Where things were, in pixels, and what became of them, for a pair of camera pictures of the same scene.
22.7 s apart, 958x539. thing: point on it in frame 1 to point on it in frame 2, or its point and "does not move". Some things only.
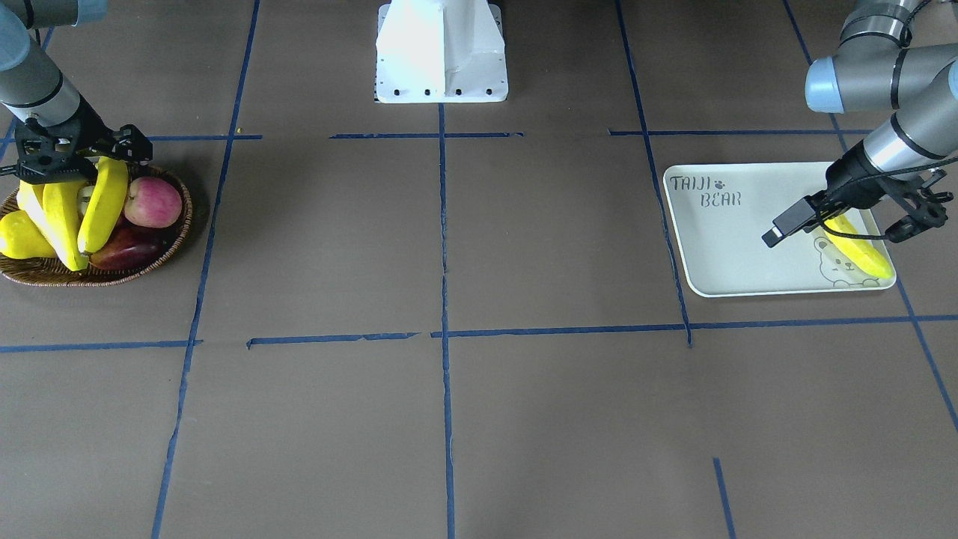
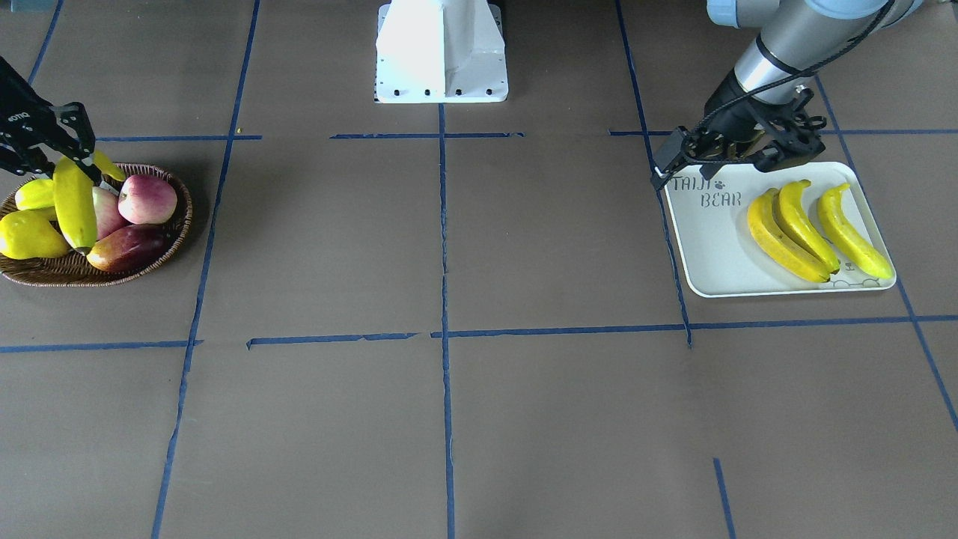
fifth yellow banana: [20, 238] does not move
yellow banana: [105, 206] to [798, 218]
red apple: [153, 202] does not move
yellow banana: [30, 195] to [73, 191]
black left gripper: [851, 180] to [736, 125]
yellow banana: [62, 201] to [778, 242]
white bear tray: [719, 212] does not move
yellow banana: [861, 250] does not move
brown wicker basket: [50, 271] does not move
